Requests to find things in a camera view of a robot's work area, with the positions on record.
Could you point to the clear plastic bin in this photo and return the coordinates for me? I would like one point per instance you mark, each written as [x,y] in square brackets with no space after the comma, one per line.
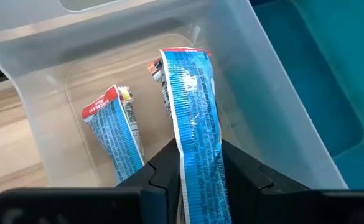
[60,46]

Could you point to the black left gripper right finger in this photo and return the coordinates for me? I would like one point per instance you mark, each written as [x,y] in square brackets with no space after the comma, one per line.
[293,205]

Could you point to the blue red Chewy granola bar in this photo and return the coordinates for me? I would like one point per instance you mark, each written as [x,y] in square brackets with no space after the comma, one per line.
[197,124]
[116,133]

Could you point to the teal plastic bin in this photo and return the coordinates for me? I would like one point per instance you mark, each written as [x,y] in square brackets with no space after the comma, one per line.
[324,77]

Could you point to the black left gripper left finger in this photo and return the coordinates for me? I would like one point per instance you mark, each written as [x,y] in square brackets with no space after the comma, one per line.
[91,205]

